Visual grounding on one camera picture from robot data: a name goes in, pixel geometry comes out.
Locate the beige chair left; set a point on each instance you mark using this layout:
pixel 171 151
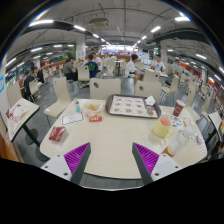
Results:
pixel 63 98

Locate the small red sauce packet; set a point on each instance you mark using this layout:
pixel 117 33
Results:
pixel 95 119

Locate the beige chair behind table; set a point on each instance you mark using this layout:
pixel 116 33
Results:
pixel 102 88

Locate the printed paper leaflet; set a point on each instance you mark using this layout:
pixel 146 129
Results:
pixel 176 121

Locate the white paper receipt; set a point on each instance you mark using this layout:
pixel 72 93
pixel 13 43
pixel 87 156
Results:
pixel 72 118

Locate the red paper cup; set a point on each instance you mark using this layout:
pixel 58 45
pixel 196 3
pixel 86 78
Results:
pixel 178 108

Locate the small blue-green bottle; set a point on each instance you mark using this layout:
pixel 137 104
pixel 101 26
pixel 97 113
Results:
pixel 77 106

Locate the red fries carton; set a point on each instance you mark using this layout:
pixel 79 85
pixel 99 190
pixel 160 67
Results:
pixel 56 133

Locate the crumpled white napkin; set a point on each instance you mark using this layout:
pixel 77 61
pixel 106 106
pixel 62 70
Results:
pixel 150 100

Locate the person in black shirt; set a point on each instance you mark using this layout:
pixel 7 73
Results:
pixel 30 77

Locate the yellow pink mug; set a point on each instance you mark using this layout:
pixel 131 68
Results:
pixel 163 127

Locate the left side table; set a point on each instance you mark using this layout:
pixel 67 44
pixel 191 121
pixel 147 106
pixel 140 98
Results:
pixel 20 113

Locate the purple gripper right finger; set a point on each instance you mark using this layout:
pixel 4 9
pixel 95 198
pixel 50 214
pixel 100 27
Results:
pixel 151 165

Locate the beige chair right behind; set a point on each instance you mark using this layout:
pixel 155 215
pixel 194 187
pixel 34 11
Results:
pixel 146 89

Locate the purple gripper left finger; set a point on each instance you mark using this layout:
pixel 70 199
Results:
pixel 71 165

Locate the person in blue shirt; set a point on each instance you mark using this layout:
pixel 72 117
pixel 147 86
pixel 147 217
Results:
pixel 93 67

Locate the person in white shirt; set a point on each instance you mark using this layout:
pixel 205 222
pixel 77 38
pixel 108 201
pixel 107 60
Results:
pixel 130 70

